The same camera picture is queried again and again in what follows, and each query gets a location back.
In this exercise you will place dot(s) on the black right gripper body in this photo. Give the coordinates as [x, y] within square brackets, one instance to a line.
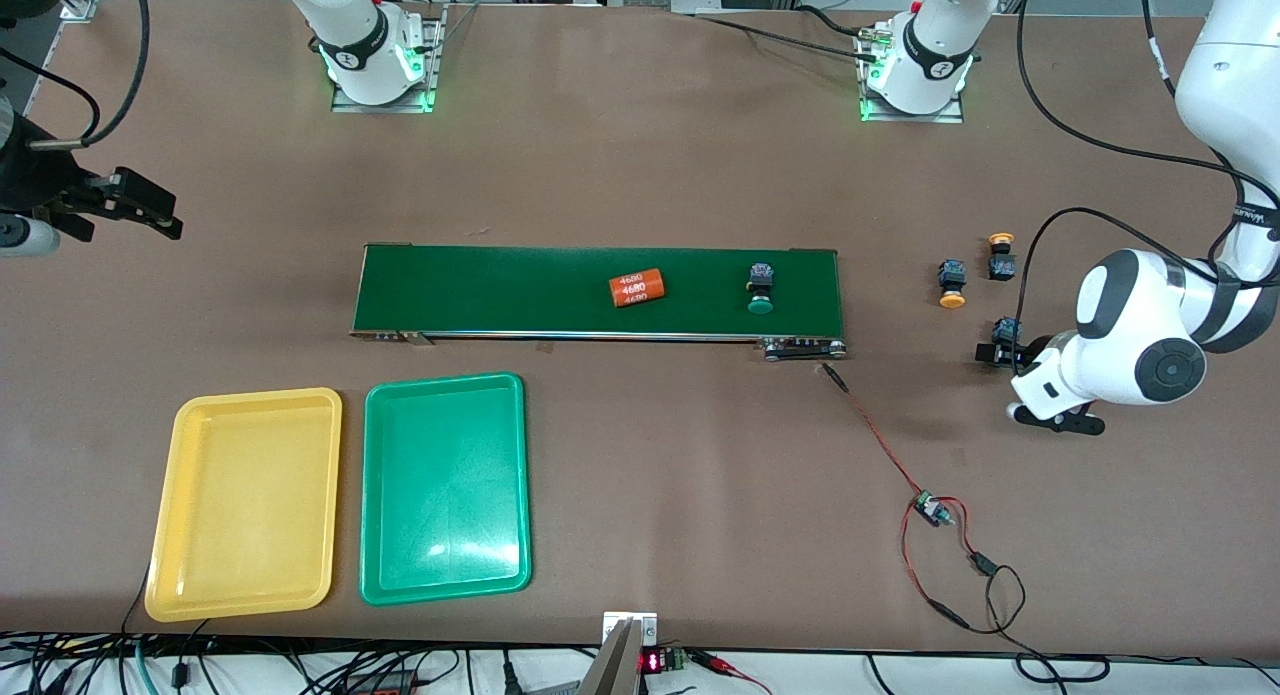
[30, 178]

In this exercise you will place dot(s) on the green push button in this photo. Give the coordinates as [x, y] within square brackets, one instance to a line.
[762, 280]
[1006, 328]

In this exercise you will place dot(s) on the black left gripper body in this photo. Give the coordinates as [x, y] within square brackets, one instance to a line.
[1034, 352]

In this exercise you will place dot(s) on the green conveyor belt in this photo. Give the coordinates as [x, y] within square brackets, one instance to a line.
[500, 290]

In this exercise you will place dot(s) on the yellow push button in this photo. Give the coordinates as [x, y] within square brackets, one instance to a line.
[1002, 265]
[952, 275]

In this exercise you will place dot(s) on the red alligator clip lead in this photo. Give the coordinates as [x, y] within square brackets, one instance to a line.
[730, 665]

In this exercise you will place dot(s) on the small controller board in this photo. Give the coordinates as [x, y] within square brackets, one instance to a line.
[932, 510]

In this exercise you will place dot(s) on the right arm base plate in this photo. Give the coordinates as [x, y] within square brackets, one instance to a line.
[380, 108]

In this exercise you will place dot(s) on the aluminium frame profile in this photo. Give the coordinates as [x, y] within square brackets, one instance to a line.
[80, 7]

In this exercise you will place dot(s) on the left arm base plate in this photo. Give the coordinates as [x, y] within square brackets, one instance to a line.
[910, 119]

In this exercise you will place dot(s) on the orange cylinder white print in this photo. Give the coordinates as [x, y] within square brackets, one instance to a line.
[638, 288]

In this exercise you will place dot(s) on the red digit display module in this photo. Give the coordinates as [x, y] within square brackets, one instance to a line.
[652, 662]

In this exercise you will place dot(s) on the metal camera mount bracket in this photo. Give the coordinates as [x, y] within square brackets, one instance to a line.
[625, 665]

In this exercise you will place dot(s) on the yellow plastic tray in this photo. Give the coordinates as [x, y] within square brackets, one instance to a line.
[245, 505]

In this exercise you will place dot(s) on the green plastic tray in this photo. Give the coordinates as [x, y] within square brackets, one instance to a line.
[445, 495]

